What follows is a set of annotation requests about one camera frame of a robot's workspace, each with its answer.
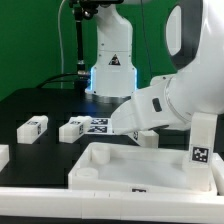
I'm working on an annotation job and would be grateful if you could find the white right fence rail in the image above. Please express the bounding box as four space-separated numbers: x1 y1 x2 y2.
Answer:
213 154 224 196

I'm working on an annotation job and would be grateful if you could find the white cable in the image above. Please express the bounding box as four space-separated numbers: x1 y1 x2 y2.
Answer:
57 0 68 90

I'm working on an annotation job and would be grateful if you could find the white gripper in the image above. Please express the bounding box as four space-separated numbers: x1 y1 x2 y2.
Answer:
111 80 174 135

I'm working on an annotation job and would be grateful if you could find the white front fence rail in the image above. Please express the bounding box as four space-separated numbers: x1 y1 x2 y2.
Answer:
0 187 224 224

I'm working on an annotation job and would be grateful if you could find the white fence rail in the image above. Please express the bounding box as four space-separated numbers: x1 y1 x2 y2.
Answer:
0 187 224 224
213 154 224 196

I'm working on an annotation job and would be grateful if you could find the black cable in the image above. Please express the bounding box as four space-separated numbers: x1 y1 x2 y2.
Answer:
35 73 91 89

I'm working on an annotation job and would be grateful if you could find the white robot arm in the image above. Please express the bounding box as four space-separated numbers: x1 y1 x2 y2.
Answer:
69 0 224 134

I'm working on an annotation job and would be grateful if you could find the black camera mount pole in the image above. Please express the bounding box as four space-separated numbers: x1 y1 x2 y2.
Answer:
73 7 90 92

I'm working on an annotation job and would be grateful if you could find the fiducial marker sheet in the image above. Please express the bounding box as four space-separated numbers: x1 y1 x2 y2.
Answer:
68 116 114 136

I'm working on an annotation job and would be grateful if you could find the white desk top tray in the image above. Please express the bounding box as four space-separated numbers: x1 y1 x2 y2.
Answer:
68 142 217 196

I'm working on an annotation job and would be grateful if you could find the white left fence block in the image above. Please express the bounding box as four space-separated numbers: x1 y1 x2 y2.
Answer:
0 145 9 172

